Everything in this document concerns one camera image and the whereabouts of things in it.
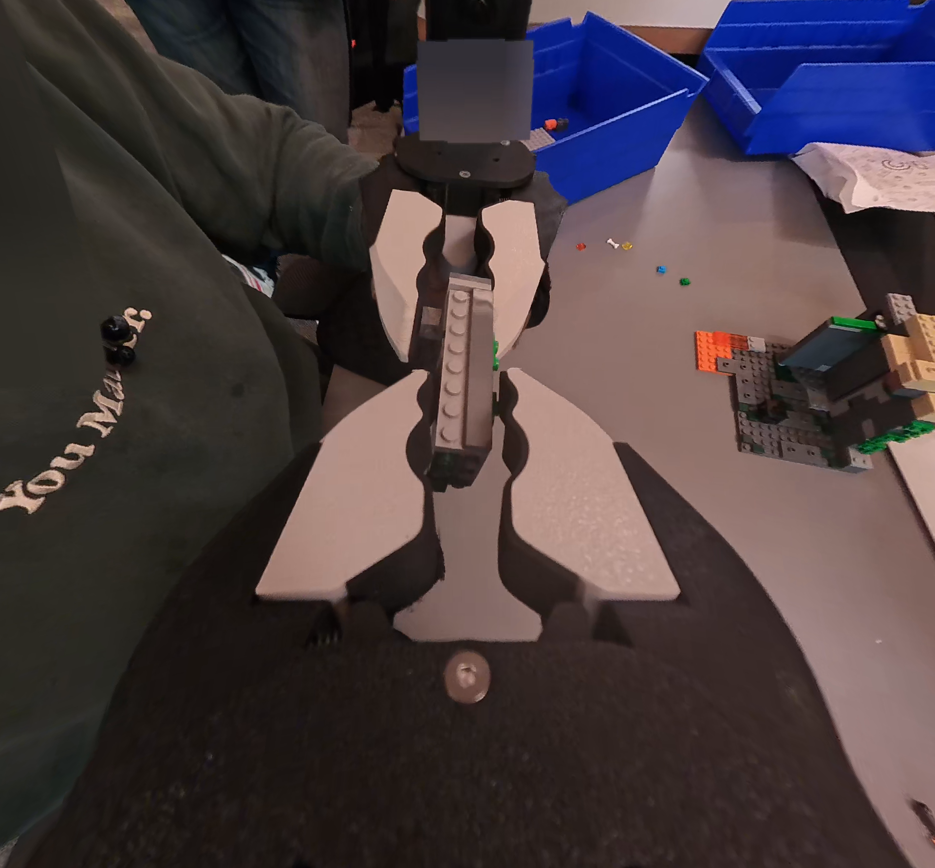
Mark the person's left forearm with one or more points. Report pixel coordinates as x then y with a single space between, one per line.
292 174

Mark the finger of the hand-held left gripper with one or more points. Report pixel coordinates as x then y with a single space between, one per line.
518 254
394 276

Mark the grey green brick wall piece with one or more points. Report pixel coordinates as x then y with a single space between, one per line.
456 371

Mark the crumpled white paper bag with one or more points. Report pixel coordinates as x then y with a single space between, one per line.
869 177

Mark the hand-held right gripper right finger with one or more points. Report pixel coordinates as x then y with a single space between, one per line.
584 503

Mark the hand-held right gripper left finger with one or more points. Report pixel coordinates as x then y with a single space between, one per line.
350 503

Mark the brick building model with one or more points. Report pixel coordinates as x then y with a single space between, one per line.
840 386

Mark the black glossy pin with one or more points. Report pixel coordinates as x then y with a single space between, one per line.
117 338

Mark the grey flat brick plate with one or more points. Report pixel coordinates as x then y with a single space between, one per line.
544 140

